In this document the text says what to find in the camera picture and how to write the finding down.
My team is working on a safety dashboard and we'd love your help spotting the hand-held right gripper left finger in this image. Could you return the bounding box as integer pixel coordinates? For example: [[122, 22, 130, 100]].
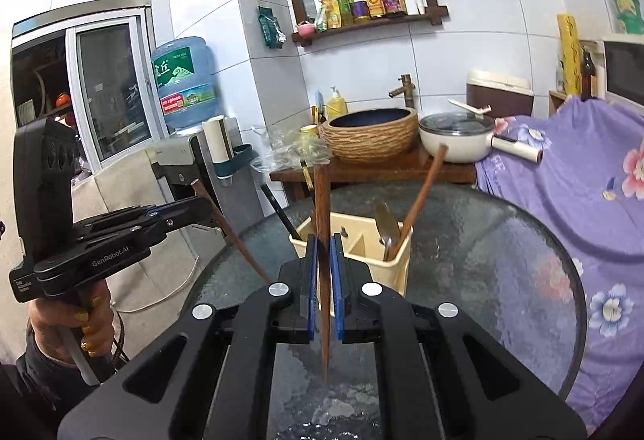
[[58, 234, 320, 440]]

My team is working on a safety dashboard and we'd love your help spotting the white microwave oven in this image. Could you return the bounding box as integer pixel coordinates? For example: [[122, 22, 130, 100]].
[[601, 34, 644, 106]]

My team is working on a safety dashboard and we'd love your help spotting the green instant noodle cup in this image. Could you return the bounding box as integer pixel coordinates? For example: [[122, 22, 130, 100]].
[[611, 0, 642, 19], [618, 12, 644, 36]]

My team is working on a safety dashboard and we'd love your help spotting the white rice paddle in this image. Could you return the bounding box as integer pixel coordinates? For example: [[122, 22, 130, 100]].
[[448, 98, 493, 116]]

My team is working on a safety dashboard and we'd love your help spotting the brown and white rice cooker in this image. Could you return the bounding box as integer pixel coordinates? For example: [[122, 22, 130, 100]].
[[465, 70, 535, 119]]

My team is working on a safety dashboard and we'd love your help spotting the white paper cup tube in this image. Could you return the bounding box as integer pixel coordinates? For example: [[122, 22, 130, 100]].
[[202, 115, 233, 167]]

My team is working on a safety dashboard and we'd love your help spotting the yellow wrap roll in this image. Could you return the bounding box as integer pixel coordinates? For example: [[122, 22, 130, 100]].
[[556, 14, 583, 96]]

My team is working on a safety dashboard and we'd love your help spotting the sliding glass window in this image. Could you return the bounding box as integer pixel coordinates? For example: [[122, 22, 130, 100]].
[[10, 6, 169, 169]]

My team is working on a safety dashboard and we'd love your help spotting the round glass table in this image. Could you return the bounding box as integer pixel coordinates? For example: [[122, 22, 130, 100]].
[[178, 183, 588, 440]]

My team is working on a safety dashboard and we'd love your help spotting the woven pattern basin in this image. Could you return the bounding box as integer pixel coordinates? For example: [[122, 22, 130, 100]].
[[319, 107, 419, 163]]

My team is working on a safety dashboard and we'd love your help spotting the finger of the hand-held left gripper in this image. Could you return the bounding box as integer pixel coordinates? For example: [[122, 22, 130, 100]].
[[75, 214, 202, 265], [75, 197, 215, 236]]

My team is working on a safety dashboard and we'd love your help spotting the wooden counter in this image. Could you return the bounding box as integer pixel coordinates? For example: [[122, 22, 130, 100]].
[[269, 143, 478, 199]]

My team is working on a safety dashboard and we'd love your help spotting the brown glass bottle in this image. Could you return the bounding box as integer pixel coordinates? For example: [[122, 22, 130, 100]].
[[580, 46, 597, 101]]

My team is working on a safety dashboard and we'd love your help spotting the yellow dish soap bottle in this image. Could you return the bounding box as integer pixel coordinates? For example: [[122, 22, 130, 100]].
[[326, 85, 349, 120]]

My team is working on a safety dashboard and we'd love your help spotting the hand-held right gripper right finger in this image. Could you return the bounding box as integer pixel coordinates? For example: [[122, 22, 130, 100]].
[[329, 234, 587, 440]]

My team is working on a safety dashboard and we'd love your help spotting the grey water dispenser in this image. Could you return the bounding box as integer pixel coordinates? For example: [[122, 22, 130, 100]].
[[145, 115, 262, 245]]

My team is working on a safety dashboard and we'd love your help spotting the purple floral cloth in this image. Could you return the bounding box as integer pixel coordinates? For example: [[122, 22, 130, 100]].
[[475, 95, 644, 431]]

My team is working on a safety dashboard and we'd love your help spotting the teal plastic holder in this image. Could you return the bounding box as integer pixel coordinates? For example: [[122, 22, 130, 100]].
[[216, 143, 255, 177]]

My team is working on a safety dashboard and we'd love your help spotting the blue water jug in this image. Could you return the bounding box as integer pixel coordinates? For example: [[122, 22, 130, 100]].
[[151, 36, 218, 132]]

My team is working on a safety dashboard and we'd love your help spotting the brown wooden chopstick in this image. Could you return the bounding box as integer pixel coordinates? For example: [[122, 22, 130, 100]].
[[387, 143, 450, 262], [191, 179, 273, 285], [312, 161, 334, 384]]

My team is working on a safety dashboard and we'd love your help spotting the clear plastic bag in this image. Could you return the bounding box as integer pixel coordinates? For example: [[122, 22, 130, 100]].
[[252, 123, 333, 172]]

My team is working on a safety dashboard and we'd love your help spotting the beige cloth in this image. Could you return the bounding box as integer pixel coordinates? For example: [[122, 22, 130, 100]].
[[70, 151, 237, 315]]

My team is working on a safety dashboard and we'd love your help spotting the yellow seasoning packet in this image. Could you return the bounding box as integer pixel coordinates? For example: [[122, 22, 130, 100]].
[[317, 0, 339, 31]]

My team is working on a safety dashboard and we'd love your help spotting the cream plastic utensil holder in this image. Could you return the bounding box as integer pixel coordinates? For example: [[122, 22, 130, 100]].
[[288, 211, 414, 300]]

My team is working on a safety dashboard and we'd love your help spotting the steel spoon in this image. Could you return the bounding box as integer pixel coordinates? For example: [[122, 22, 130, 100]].
[[373, 200, 403, 262]]

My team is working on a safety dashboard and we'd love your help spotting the bronze faucet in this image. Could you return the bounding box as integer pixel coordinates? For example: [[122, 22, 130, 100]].
[[388, 74, 418, 110]]

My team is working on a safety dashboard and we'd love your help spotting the green wall packet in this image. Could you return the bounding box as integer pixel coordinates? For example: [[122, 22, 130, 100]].
[[258, 5, 287, 49]]

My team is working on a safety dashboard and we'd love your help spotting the white electric pot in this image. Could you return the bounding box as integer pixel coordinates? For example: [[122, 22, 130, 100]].
[[419, 111, 544, 164]]

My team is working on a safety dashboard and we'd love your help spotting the person's left hand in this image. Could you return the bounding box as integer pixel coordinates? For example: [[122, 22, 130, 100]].
[[27, 276, 116, 365]]

